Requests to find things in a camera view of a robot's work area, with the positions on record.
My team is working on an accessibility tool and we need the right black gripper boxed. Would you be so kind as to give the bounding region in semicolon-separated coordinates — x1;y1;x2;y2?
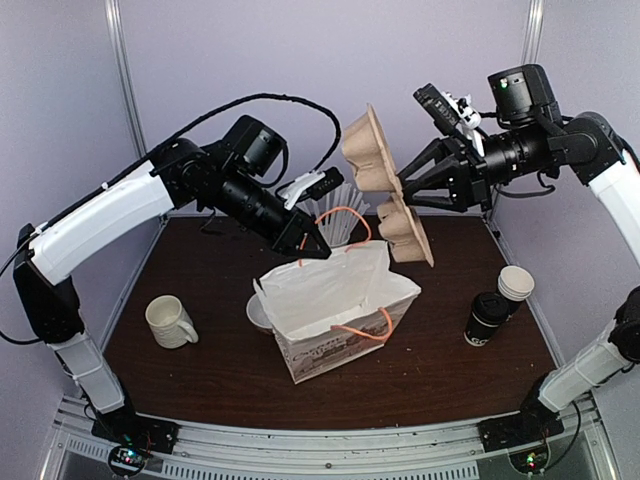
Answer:
393;118;554;212

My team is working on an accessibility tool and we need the white paper takeout bag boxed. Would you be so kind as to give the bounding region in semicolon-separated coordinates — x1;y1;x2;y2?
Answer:
253;231;421;384

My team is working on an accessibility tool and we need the cardboard cup carrier tray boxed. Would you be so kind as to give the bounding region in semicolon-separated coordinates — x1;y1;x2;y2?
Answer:
341;104;435;267

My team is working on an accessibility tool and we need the stack of paper cups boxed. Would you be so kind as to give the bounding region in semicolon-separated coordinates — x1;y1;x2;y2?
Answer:
497;265;535;316

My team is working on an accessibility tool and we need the black plastic cup lid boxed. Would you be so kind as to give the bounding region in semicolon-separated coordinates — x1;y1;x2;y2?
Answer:
472;292;510;325

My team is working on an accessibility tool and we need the black paper coffee cup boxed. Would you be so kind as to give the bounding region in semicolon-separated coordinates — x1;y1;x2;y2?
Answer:
463;311;508;347

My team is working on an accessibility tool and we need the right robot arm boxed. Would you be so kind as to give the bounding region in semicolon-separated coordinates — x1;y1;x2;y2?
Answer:
398;64;639;442

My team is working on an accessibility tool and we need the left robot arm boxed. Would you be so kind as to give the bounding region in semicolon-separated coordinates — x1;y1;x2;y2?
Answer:
13;115;331;444

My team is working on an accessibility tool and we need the wrapped white straws bundle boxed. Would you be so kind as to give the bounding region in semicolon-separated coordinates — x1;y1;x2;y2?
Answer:
310;183;370;248

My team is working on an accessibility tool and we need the white ceramic bowl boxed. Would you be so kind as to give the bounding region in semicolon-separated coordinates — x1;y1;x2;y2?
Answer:
245;294;273;334

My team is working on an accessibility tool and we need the cream ceramic mug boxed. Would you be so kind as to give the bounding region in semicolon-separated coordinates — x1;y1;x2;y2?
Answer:
145;295;199;349

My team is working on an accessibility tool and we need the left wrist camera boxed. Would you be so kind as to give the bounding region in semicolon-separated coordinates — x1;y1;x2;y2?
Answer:
276;167;344;211

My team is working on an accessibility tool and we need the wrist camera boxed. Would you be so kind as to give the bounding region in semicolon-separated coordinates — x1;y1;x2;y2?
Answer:
413;83;485;157
276;167;344;211

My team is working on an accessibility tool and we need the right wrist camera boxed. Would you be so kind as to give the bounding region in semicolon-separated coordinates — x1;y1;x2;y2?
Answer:
413;83;485;157

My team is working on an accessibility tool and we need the right aluminium corner post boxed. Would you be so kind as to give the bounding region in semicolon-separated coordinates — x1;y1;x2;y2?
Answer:
482;0;545;221

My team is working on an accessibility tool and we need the aluminium corner post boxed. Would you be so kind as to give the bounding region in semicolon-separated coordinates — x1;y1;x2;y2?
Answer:
482;0;545;221
103;0;169;224

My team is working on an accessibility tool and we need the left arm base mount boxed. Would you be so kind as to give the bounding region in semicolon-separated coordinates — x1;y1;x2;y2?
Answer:
91;412;180;478

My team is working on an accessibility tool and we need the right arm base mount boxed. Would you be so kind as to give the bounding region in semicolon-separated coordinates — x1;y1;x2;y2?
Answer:
477;399;565;476

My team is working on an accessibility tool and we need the left aluminium corner post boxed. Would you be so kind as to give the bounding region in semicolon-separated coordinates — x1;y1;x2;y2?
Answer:
103;0;169;224

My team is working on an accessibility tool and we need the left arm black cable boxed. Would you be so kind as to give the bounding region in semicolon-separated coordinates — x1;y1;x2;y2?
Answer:
0;92;342;346

